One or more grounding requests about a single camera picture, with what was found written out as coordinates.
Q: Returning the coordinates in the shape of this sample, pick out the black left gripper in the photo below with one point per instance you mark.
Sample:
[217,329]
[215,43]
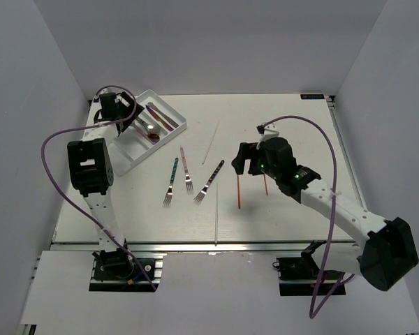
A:
[129,109]

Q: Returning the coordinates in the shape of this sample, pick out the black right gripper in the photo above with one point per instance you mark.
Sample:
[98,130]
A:
[247,151]

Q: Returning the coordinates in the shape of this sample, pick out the silver spoon pink handle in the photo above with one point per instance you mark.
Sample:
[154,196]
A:
[141,131]

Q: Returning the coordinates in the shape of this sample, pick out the silver spoon dark handle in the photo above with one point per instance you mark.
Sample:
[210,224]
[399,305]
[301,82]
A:
[151,129]

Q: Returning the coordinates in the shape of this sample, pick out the silver ornate butter knife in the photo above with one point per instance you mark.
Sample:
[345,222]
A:
[166,117]

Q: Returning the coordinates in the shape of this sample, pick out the iridescent rainbow knife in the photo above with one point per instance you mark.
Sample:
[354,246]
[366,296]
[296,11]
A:
[159,119]

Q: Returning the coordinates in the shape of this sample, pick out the pink handle fork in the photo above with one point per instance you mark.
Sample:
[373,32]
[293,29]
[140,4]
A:
[188,180]

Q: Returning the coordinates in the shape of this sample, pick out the green handle fork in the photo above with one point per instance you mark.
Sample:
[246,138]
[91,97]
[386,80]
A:
[169,193]

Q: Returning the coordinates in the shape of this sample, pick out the iridescent gold spoon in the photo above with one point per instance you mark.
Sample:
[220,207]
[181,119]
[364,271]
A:
[153,137]

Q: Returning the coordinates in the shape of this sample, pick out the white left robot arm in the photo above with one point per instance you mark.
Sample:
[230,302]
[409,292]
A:
[90,164]

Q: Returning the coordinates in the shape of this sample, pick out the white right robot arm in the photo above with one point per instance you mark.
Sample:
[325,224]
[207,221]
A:
[384,250]

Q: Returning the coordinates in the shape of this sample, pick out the orange chopstick left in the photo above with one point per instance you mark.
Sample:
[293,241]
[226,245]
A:
[239,204]

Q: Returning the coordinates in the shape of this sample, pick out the orange chopstick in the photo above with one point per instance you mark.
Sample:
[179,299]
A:
[239,204]
[265,184]

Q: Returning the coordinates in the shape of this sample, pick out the orange chopstick right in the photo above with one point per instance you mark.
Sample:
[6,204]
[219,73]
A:
[265,184]

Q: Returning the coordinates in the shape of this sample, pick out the white compartment utensil tray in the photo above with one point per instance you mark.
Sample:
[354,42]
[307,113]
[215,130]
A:
[131,148]

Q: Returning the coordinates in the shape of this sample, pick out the blue label sticker right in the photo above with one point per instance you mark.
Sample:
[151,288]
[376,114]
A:
[312,96]

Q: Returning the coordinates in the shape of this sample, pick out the dark handle fork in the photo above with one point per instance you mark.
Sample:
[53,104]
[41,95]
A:
[203,192]

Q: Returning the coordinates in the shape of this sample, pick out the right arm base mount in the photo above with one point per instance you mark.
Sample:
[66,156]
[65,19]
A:
[297,275]

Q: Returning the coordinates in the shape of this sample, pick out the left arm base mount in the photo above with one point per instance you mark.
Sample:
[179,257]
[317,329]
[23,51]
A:
[118,272]

